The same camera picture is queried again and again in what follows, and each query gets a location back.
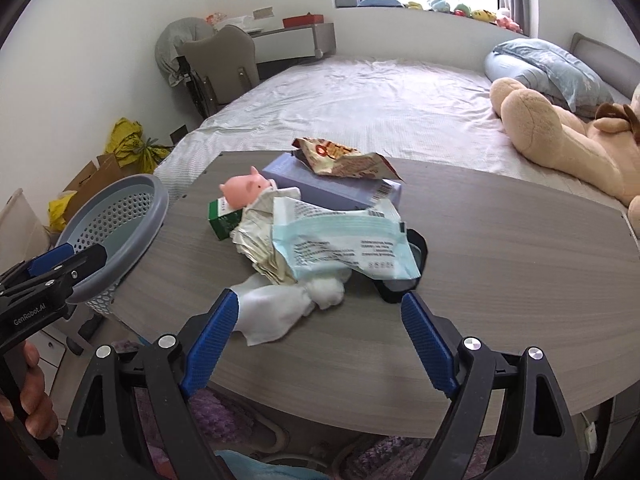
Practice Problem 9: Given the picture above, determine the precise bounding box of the large beige teddy bear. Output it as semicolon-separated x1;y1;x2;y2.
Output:
489;77;640;238

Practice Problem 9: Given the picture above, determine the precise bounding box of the grey bed headboard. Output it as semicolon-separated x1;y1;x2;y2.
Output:
570;32;640;101

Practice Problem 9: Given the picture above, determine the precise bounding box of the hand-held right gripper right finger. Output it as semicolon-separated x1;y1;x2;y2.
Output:
400;291;583;480

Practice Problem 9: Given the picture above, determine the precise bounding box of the person's left hand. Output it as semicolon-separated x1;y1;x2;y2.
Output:
0;342;56;438

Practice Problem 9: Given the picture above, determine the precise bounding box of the white cotton wad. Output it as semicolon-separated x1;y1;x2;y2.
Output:
305;277;346;312

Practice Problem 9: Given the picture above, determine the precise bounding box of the green and white carton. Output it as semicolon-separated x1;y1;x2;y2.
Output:
207;198;246;241

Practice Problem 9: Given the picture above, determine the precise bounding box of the red patterned snack wrapper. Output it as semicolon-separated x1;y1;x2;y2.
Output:
291;136;405;182

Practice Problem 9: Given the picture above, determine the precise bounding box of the purple fluffy cloth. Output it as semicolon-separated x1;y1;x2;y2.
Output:
112;340;496;480

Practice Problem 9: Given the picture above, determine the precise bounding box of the grey perforated plastic basket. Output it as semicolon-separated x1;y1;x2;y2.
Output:
47;173;171;316

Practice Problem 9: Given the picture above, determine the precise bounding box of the white tissue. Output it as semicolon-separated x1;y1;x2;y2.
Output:
230;272;318;347

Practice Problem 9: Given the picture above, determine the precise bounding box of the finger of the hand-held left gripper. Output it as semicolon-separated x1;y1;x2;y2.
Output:
0;242;77;291
0;246;108;311

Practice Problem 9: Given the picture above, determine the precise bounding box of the white and grey desk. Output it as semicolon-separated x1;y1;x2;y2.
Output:
250;22;336;81

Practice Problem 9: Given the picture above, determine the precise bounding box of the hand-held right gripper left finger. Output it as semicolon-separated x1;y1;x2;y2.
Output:
59;290;241;480

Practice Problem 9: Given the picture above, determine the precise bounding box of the pink pig toy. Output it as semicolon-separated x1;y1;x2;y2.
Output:
220;166;273;209

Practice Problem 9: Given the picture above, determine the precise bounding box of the grey cloth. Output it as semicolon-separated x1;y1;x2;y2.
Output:
154;17;221;88

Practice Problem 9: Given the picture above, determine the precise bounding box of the purple cardboard box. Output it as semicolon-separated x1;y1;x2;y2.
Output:
261;151;403;211

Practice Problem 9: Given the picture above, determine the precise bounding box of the small yellow plastic bag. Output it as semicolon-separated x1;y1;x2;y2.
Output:
47;192;78;233

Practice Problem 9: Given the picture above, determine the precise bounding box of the brown cardboard box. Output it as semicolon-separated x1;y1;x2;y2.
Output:
62;152;131;211

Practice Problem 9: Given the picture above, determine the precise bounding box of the knotted yellow plastic bag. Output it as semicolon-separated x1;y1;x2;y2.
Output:
120;141;174;173

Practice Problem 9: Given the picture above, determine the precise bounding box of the black plastic lid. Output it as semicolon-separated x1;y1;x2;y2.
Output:
375;228;430;305

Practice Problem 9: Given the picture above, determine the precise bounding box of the black folding frame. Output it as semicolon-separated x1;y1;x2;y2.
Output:
175;55;218;121

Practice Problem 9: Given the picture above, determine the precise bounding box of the light blue cloth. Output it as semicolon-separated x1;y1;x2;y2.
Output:
215;450;328;480

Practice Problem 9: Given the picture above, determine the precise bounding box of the white wall plug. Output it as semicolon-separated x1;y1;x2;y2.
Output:
584;412;599;453

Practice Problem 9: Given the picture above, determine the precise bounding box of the beige upholstered chair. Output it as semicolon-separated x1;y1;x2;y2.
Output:
178;25;261;116

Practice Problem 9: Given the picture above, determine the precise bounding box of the white storage cabinet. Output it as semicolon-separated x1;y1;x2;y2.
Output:
0;188;101;376

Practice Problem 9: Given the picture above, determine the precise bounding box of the printed paper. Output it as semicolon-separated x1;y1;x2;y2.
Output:
231;187;301;286

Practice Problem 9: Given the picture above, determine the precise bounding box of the row of plush toys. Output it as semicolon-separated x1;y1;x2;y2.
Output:
404;0;522;32

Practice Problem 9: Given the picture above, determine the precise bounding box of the plain light blue pillow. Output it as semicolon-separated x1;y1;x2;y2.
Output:
483;52;521;81

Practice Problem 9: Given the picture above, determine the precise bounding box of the bed with white sheet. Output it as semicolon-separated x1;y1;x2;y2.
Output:
155;52;640;241

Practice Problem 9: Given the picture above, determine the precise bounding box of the blue patterned pillow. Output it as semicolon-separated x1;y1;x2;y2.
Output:
492;38;615;111

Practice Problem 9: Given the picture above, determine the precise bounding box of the light blue plastic packaging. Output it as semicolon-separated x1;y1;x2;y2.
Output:
270;196;422;281

